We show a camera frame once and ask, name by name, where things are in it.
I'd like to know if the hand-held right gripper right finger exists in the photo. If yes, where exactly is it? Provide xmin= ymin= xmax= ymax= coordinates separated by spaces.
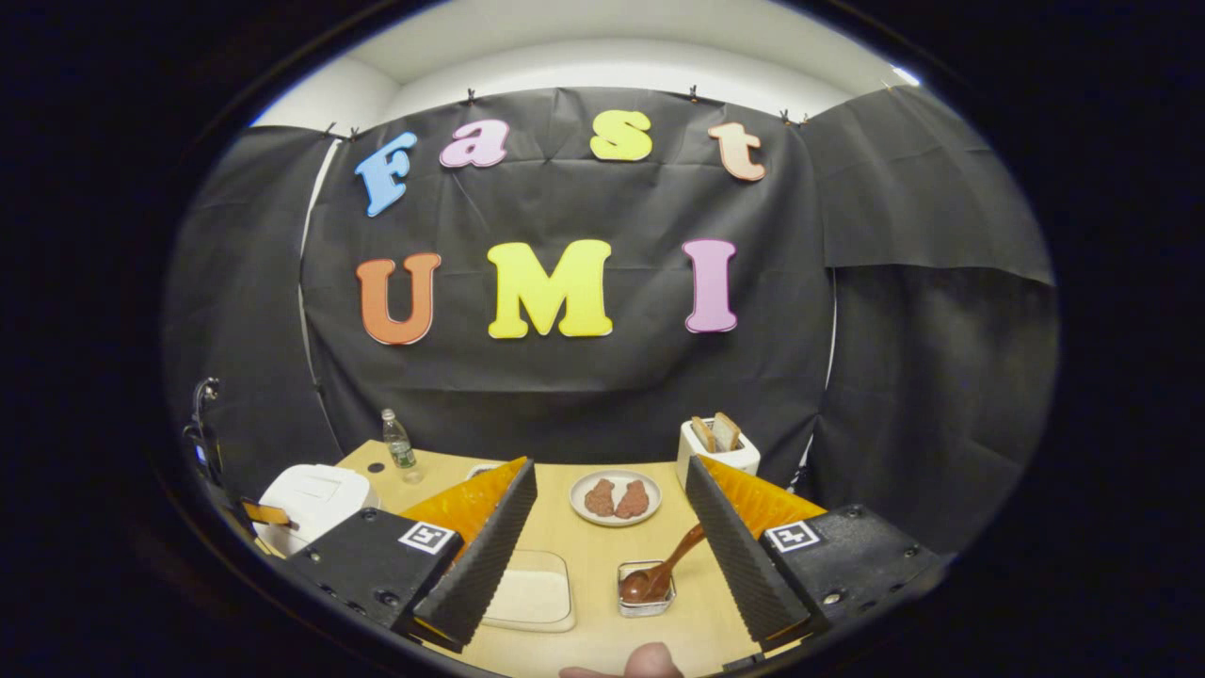
xmin=684 ymin=456 xmax=942 ymax=651

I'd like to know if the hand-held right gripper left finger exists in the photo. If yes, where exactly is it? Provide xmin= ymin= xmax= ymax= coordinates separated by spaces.
xmin=282 ymin=458 xmax=538 ymax=654

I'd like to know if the white rice cooker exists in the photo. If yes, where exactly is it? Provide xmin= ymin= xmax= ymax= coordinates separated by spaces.
xmin=256 ymin=463 xmax=379 ymax=557

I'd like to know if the brown wooden spoon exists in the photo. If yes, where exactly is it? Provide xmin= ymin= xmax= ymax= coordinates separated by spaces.
xmin=619 ymin=524 xmax=705 ymax=605

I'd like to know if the metal mesh chopstick holder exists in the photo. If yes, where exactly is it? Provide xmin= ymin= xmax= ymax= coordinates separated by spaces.
xmin=618 ymin=560 xmax=677 ymax=619

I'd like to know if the white toaster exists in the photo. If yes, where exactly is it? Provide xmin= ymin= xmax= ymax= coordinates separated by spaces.
xmin=676 ymin=419 xmax=762 ymax=492

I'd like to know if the white round plate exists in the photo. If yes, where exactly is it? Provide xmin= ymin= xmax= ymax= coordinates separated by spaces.
xmin=570 ymin=469 xmax=663 ymax=527

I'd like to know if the clear water bottle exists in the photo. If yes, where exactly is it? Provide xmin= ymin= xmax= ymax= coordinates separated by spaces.
xmin=381 ymin=408 xmax=422 ymax=483

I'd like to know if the black backdrop cloth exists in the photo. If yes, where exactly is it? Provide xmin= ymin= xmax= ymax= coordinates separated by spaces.
xmin=160 ymin=85 xmax=1060 ymax=557

